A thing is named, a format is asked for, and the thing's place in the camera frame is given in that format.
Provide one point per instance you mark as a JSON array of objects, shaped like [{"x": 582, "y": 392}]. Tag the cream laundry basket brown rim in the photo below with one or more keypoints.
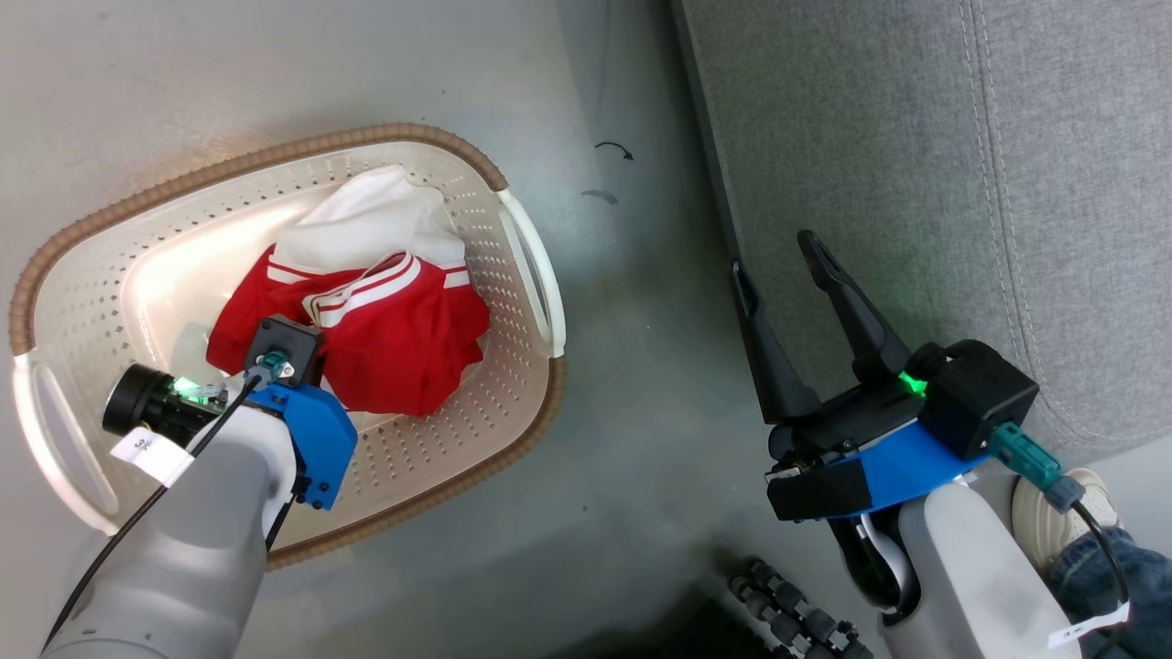
[{"x": 417, "y": 453}]

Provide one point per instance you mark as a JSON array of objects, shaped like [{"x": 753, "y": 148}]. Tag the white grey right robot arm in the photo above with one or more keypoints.
[{"x": 971, "y": 586}]

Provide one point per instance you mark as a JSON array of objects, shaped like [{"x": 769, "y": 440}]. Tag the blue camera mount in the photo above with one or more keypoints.
[
  {"x": 316, "y": 439},
  {"x": 906, "y": 471}
]

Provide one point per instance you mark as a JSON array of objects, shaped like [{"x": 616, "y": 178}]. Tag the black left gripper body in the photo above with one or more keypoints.
[{"x": 146, "y": 403}]

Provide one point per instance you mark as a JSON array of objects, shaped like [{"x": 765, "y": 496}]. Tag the black curved floor scrap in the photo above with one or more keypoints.
[{"x": 615, "y": 146}]

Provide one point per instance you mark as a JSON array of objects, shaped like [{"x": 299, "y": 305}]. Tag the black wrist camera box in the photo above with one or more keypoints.
[
  {"x": 980, "y": 394},
  {"x": 288, "y": 343}
]

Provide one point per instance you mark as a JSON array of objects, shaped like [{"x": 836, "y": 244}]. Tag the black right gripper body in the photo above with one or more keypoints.
[{"x": 824, "y": 485}]

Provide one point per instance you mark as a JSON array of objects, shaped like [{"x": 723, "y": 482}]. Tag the blue jeans leg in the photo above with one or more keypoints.
[{"x": 1126, "y": 595}]

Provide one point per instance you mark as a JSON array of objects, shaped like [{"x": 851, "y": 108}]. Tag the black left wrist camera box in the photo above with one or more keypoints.
[{"x": 288, "y": 343}]

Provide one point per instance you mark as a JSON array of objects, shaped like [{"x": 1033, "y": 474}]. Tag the white sneaker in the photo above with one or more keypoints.
[{"x": 1044, "y": 526}]

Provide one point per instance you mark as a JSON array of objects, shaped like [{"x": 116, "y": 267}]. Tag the blue left camera mount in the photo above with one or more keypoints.
[{"x": 316, "y": 439}]

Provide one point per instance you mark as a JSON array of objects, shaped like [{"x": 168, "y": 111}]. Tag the red garment with white stripes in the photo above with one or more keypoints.
[{"x": 403, "y": 348}]

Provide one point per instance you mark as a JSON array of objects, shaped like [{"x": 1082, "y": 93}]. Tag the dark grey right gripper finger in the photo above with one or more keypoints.
[
  {"x": 861, "y": 320},
  {"x": 774, "y": 366}
]

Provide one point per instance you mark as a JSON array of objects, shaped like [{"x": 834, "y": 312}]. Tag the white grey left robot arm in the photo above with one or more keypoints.
[{"x": 183, "y": 567}]

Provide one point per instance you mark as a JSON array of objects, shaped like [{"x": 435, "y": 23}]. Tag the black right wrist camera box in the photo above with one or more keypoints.
[{"x": 980, "y": 394}]

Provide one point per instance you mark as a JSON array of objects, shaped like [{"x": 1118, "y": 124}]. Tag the blue right camera mount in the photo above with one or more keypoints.
[{"x": 906, "y": 471}]

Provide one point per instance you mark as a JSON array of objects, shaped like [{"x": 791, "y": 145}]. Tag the grey fabric sofa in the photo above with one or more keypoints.
[{"x": 870, "y": 137}]

